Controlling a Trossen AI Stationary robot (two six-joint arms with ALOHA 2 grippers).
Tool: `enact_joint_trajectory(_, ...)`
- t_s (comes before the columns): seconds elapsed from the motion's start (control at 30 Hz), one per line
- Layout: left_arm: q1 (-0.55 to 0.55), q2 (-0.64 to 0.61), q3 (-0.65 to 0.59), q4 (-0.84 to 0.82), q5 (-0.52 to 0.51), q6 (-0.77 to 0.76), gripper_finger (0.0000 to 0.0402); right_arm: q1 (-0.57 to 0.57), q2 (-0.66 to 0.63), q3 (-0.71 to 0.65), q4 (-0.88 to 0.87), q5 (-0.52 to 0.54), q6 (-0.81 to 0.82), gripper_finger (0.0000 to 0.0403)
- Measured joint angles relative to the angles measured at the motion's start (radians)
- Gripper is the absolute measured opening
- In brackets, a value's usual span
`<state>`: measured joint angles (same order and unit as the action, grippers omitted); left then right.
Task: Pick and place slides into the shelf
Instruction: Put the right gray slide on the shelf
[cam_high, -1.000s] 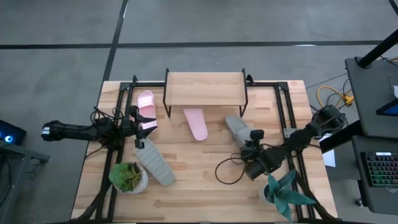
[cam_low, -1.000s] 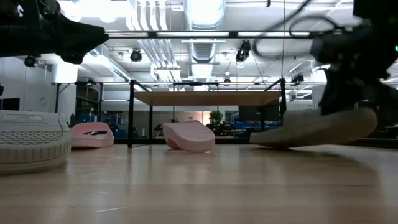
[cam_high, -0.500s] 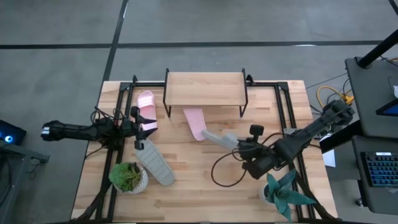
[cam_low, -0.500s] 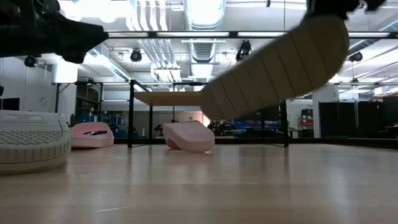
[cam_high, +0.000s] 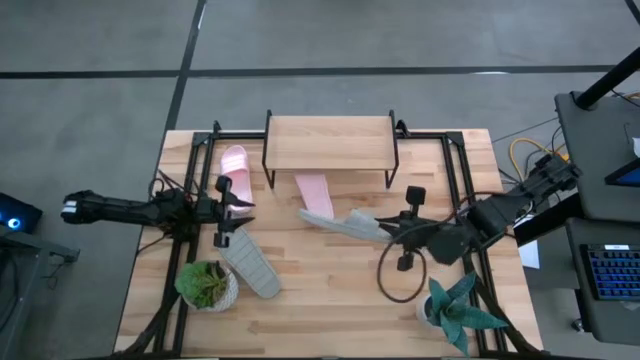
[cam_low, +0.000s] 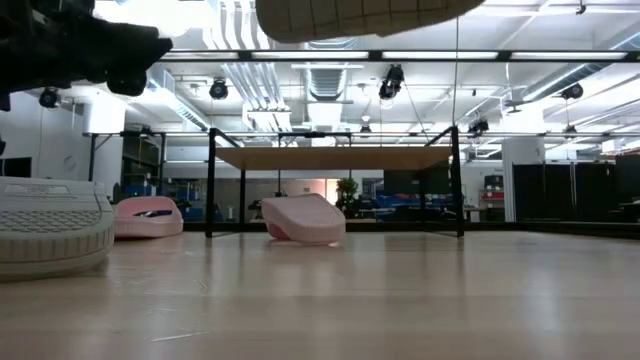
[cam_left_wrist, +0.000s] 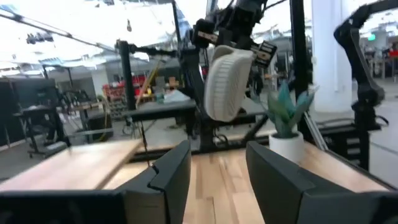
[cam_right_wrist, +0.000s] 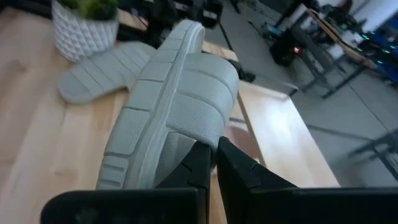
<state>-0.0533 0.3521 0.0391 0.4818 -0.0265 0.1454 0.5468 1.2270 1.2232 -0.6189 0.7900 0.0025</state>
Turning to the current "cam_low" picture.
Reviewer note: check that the pink rubber slide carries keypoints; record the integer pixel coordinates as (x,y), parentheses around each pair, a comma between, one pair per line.
(305,220)
(145,227)

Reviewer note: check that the dark wall monitor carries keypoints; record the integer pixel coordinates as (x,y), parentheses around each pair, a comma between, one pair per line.
(15,167)

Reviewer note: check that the black room partition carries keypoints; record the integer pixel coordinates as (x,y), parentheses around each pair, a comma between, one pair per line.
(565,192)

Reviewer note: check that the grey rubber slide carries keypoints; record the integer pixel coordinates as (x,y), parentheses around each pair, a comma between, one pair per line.
(350,20)
(45,225)

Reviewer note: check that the black hanging ceiling camera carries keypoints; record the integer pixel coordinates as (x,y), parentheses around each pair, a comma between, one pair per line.
(391,82)

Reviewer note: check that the background potted green plant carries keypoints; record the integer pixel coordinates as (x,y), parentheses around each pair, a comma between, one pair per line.
(346,192)

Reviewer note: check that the black frame wooden shelf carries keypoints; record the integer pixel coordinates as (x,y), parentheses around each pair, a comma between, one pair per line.
(330,157)

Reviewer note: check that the black overhead frame bar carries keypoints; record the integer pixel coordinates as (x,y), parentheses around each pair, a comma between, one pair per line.
(450,55)

